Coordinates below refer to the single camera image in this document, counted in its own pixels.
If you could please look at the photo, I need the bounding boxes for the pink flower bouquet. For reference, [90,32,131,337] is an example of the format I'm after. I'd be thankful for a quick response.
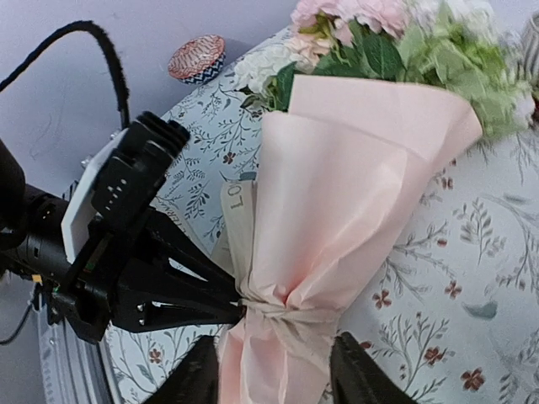
[218,1,538,403]

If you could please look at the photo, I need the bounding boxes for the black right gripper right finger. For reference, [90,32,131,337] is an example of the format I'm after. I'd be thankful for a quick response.
[330,332,416,404]

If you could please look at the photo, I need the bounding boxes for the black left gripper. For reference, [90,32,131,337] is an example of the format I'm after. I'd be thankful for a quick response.
[1,138,122,343]

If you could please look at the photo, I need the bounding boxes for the striped ceramic cup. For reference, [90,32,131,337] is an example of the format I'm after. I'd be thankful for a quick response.
[521,12,539,81]

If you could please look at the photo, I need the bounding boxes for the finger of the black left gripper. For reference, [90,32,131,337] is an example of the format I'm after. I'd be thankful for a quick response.
[110,300,243,332]
[146,208,239,302]

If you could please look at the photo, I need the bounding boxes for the floral patterned tablecloth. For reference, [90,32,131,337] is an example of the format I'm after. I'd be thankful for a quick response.
[62,23,539,404]

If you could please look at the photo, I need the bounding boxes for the cream printed ribbon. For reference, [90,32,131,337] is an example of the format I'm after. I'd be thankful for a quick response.
[155,178,338,325]

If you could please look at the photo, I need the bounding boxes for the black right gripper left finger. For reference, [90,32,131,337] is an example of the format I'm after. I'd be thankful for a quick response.
[145,336,219,404]

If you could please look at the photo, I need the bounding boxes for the aluminium front rail base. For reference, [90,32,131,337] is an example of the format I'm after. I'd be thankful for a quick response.
[37,298,121,404]

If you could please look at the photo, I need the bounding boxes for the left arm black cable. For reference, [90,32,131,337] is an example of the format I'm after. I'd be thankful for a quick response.
[0,19,131,130]

